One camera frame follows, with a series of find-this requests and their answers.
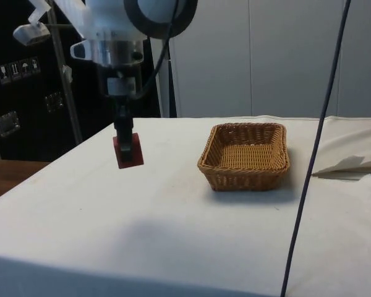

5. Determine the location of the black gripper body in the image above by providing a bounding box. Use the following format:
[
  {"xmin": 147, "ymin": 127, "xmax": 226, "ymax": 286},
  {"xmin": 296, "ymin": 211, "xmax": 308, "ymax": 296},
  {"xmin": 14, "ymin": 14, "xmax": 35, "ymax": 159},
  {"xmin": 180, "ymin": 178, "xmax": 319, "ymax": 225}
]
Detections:
[{"xmin": 98, "ymin": 66, "xmax": 143, "ymax": 99}]

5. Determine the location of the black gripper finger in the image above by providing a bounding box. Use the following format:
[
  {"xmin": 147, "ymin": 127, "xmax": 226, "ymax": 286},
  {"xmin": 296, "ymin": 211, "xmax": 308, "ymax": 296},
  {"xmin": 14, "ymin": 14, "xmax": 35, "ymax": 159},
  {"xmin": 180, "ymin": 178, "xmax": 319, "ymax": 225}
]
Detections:
[{"xmin": 113, "ymin": 97, "xmax": 134, "ymax": 162}]

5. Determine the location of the red cube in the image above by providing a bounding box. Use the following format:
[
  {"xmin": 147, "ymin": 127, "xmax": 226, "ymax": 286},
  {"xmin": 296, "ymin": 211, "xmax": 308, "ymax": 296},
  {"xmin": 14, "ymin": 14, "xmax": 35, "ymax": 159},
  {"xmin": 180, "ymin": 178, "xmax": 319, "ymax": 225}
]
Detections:
[{"xmin": 112, "ymin": 132, "xmax": 145, "ymax": 170}]

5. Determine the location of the brown wicker basket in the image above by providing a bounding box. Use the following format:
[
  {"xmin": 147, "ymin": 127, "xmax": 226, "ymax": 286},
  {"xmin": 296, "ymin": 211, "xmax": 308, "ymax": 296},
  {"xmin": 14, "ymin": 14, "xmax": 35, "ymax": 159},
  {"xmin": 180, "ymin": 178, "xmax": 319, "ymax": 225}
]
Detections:
[{"xmin": 197, "ymin": 123, "xmax": 291, "ymax": 192}]

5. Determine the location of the metal stand pole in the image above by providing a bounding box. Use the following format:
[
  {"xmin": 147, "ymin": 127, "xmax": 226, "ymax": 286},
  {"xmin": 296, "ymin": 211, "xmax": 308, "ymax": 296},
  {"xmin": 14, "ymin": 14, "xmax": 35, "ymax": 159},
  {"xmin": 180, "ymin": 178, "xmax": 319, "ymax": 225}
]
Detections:
[{"xmin": 48, "ymin": 0, "xmax": 83, "ymax": 145}]

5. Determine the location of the pale grey locker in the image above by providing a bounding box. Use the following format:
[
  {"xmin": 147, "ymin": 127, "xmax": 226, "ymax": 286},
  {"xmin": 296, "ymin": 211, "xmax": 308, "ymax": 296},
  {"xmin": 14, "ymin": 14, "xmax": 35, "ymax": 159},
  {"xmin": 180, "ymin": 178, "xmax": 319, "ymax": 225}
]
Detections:
[{"xmin": 169, "ymin": 0, "xmax": 252, "ymax": 119}]

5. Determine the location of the dark grey cable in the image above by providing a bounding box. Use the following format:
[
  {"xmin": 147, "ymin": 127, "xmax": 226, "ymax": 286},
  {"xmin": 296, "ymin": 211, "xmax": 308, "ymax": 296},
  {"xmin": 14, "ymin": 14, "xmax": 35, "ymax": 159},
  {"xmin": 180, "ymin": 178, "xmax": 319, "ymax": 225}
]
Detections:
[{"xmin": 132, "ymin": 0, "xmax": 182, "ymax": 100}]

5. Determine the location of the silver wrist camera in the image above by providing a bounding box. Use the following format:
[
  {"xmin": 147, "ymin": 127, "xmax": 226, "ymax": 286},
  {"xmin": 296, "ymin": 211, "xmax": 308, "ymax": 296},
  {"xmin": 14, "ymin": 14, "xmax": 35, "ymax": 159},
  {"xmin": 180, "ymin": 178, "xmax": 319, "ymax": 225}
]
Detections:
[{"xmin": 69, "ymin": 40, "xmax": 97, "ymax": 61}]

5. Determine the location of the black cable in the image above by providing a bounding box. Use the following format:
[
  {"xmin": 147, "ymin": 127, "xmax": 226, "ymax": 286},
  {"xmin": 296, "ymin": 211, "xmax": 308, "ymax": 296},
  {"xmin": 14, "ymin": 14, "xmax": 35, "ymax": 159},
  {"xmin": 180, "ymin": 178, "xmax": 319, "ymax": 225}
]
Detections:
[{"xmin": 279, "ymin": 0, "xmax": 352, "ymax": 297}]

